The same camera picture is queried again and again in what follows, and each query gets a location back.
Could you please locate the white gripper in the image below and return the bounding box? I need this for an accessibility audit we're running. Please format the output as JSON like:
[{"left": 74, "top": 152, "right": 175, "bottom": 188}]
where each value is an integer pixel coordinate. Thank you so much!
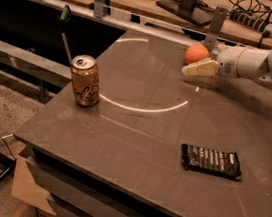
[{"left": 182, "top": 42, "right": 243, "bottom": 78}]

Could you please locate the orange fruit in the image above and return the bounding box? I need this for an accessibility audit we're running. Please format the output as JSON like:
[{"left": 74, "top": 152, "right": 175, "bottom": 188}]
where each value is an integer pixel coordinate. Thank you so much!
[{"left": 184, "top": 44, "right": 209, "bottom": 64}]

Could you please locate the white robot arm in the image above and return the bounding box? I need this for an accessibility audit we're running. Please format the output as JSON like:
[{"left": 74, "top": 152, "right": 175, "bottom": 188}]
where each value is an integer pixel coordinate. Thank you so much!
[{"left": 182, "top": 46, "right": 272, "bottom": 90}]

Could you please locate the black rxbar chocolate wrapper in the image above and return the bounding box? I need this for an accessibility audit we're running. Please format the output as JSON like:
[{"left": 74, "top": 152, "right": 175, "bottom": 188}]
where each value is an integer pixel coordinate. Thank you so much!
[{"left": 181, "top": 143, "right": 242, "bottom": 180}]

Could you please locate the black monitor stand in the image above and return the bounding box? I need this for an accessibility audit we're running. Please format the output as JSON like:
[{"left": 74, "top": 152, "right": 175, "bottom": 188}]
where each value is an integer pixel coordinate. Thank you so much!
[{"left": 156, "top": 0, "right": 214, "bottom": 27}]

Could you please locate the gold soda can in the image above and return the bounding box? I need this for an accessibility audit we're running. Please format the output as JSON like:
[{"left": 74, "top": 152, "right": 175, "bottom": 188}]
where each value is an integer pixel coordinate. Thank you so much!
[{"left": 70, "top": 55, "right": 100, "bottom": 107}]

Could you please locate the metal bracket right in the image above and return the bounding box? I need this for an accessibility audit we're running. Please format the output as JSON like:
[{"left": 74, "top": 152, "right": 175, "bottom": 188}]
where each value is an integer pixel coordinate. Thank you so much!
[{"left": 204, "top": 5, "right": 229, "bottom": 51}]

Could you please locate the metal rail frame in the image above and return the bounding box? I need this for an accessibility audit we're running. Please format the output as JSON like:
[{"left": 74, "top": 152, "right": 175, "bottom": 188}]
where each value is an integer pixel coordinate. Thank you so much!
[{"left": 0, "top": 0, "right": 272, "bottom": 72}]

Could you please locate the green handled tool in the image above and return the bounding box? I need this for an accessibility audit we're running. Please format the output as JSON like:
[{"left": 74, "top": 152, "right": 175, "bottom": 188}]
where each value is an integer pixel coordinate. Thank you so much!
[{"left": 58, "top": 5, "right": 72, "bottom": 63}]

